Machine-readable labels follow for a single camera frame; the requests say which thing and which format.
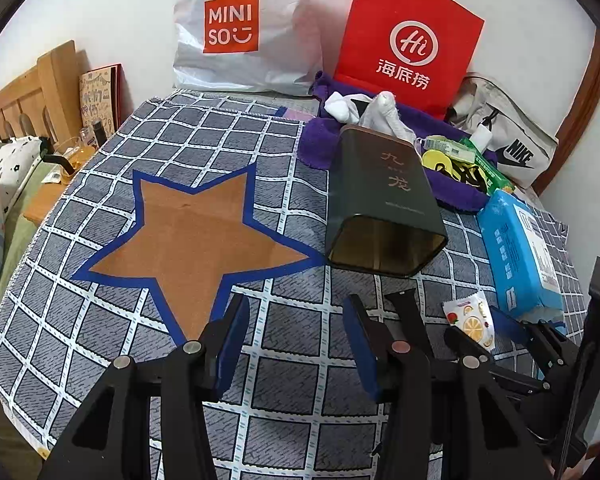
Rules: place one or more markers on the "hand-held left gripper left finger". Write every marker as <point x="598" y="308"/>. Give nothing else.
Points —
<point x="232" y="345"/>

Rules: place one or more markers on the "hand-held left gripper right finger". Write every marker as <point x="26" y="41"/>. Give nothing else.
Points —
<point x="362" y="355"/>

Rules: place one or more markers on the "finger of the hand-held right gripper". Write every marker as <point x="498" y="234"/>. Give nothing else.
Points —
<point x="467" y="344"/>
<point x="510" y="322"/>

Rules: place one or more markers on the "small fruit print packet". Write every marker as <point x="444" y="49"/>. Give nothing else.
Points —
<point x="467" y="317"/>

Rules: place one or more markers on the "green printed packet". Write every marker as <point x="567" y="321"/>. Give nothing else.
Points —
<point x="495" y="175"/>

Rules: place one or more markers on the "light green wet wipes pack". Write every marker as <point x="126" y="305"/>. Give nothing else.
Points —
<point x="455" y="149"/>

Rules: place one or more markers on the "blue tissue pack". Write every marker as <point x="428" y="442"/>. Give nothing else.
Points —
<point x="510" y="245"/>

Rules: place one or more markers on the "checked blanket with star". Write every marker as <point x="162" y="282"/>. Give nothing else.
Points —
<point x="190" y="235"/>

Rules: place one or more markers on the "dark green tin box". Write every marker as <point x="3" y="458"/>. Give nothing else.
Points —
<point x="380" y="195"/>

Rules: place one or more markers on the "white pump bottle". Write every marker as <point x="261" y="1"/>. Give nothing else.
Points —
<point x="481" y="137"/>

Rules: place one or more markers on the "beige canvas bag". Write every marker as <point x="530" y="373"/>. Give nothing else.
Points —
<point x="510" y="115"/>

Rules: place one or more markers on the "purple towel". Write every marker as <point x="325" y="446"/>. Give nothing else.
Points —
<point x="320" y="135"/>

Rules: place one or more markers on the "wooden nightstand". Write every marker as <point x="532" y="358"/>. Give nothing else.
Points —
<point x="47" y="200"/>

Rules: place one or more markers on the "white cotton glove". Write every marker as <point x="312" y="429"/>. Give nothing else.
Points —
<point x="385" y="112"/>
<point x="339" y="107"/>

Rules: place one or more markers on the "green bed sheet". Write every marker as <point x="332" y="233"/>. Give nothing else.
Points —
<point x="17" y="230"/>

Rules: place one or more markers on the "glass cup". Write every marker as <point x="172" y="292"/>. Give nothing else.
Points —
<point x="72" y="157"/>

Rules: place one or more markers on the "small black bottle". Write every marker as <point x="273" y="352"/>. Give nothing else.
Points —
<point x="98" y="135"/>

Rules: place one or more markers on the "brown doodle cover book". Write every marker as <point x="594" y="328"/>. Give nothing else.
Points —
<point x="97" y="95"/>

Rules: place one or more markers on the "white pillow with black print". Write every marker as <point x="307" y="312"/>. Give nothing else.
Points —
<point x="10" y="160"/>

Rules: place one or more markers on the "white plastic shopping bag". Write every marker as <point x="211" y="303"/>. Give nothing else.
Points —
<point x="280" y="50"/>

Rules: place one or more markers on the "wooden headboard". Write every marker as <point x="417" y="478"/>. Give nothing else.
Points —
<point x="40" y="90"/>

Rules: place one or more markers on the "red paper shopping bag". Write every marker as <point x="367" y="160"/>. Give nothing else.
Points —
<point x="370" y="35"/>

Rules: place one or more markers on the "brown wooden frame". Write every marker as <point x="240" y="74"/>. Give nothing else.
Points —
<point x="587" y="95"/>

